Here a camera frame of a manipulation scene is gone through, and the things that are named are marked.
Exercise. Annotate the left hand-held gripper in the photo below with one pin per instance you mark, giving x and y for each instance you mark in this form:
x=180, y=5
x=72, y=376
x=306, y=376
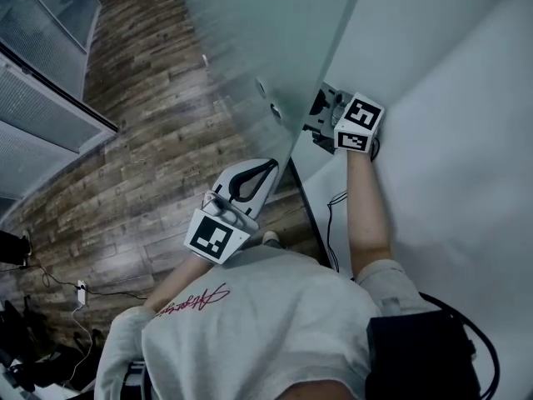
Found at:
x=208, y=238

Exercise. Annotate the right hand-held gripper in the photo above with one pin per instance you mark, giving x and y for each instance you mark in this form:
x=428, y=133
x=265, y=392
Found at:
x=358, y=127

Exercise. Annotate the frosted glass door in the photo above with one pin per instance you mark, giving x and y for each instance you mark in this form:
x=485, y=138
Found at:
x=270, y=27

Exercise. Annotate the person's right forearm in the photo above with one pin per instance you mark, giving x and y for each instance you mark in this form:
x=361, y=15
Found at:
x=368, y=223

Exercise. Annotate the person's left forearm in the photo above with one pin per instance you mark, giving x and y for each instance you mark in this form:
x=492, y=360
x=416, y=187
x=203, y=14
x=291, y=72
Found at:
x=179, y=281

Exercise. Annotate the person's light shoe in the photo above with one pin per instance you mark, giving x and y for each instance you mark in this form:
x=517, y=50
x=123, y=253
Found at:
x=272, y=239

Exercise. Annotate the black baseboard strip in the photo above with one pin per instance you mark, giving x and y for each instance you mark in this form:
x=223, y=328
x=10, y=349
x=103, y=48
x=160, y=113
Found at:
x=312, y=215

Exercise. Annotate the grey t-shirt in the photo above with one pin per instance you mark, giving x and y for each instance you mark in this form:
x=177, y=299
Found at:
x=258, y=327

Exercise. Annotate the white power strip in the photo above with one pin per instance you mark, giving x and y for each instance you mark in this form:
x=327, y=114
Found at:
x=82, y=293

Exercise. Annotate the narrow glass partition with blinds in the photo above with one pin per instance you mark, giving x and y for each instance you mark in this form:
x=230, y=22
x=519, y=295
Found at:
x=50, y=106

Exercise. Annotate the black chair wheel base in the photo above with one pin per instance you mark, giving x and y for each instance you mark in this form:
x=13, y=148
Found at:
x=87, y=340

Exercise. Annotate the wide glass partition with blinds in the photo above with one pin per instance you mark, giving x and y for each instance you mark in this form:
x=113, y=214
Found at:
x=29, y=156

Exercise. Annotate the black box pack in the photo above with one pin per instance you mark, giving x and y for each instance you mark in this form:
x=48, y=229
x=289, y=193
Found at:
x=416, y=352

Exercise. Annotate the black office chair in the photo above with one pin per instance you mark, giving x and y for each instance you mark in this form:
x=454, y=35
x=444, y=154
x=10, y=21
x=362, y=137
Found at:
x=21, y=319

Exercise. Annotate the black bag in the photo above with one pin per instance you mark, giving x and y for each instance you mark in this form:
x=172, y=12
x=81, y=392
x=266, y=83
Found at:
x=46, y=365

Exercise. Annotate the frosted glass partition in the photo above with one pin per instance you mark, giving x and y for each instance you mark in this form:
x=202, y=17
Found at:
x=46, y=6

